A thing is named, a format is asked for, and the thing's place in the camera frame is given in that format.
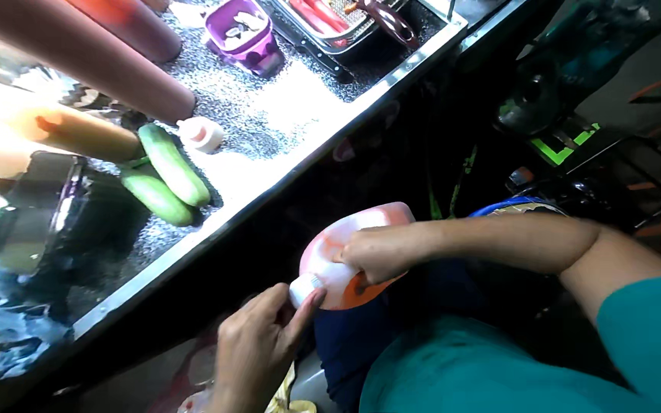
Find bright green frame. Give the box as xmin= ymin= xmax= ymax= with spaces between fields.
xmin=530 ymin=123 xmax=601 ymax=166

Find person's body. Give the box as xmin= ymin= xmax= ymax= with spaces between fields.
xmin=359 ymin=277 xmax=661 ymax=413

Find dark red handled utensil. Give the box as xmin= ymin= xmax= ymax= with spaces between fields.
xmin=356 ymin=0 xmax=419 ymax=50

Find green cucumber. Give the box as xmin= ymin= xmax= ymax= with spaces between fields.
xmin=138 ymin=123 xmax=211 ymax=208
xmin=120 ymin=162 xmax=195 ymax=228

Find reddish cylinder with orange glow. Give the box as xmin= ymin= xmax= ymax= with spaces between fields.
xmin=67 ymin=0 xmax=183 ymax=64

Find speckled counter with metal edge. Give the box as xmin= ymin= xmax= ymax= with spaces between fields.
xmin=72 ymin=0 xmax=469 ymax=340

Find small white squeeze bottle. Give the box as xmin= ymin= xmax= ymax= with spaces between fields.
xmin=177 ymin=116 xmax=225 ymax=154

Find long brownish-pink cylinder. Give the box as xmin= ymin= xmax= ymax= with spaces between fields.
xmin=0 ymin=0 xmax=197 ymax=126

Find metal tray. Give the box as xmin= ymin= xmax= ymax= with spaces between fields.
xmin=273 ymin=0 xmax=412 ymax=56

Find translucent jug with orange liquid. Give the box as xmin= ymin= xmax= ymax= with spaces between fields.
xmin=299 ymin=201 xmax=416 ymax=312

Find person's right hand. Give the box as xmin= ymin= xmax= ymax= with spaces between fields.
xmin=333 ymin=223 xmax=439 ymax=286

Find blue-rimmed bucket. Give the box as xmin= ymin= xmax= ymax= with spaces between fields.
xmin=467 ymin=196 xmax=569 ymax=219

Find orange-yellow sauce bottle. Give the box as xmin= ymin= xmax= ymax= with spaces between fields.
xmin=0 ymin=98 xmax=147 ymax=164

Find pale yellow wrapper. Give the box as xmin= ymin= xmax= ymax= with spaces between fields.
xmin=264 ymin=361 xmax=317 ymax=413

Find black metal rack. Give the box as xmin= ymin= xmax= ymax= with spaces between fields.
xmin=560 ymin=135 xmax=661 ymax=233

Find red sausages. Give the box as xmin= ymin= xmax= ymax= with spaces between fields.
xmin=288 ymin=0 xmax=350 ymax=39

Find person's right forearm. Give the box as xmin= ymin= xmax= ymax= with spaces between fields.
xmin=431 ymin=213 xmax=602 ymax=276

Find purple plastic cup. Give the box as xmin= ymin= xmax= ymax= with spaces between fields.
xmin=204 ymin=0 xmax=285 ymax=78

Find light blue plastic bag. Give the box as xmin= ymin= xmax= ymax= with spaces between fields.
xmin=0 ymin=258 xmax=73 ymax=380

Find white ribbed cap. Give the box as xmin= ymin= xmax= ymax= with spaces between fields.
xmin=289 ymin=272 xmax=326 ymax=311

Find person's left hand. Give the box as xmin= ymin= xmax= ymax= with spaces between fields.
xmin=215 ymin=283 xmax=327 ymax=398

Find black-handled knife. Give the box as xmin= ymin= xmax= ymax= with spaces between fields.
xmin=267 ymin=0 xmax=355 ymax=85

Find person's left forearm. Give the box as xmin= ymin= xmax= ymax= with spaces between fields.
xmin=207 ymin=395 xmax=272 ymax=413

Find person's legs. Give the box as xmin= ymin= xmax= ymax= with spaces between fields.
xmin=314 ymin=261 xmax=483 ymax=413

